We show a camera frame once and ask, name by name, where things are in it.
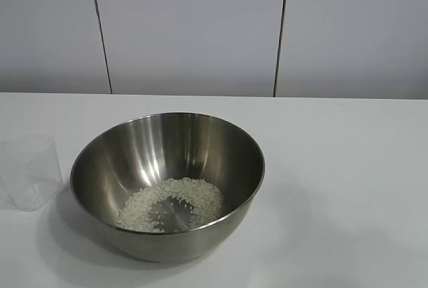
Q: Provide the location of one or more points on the stainless steel mixing bowl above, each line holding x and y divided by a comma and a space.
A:
160, 154

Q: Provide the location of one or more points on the white rice grains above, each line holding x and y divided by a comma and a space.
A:
200, 197

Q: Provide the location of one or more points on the clear plastic cup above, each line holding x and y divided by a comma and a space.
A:
30, 174

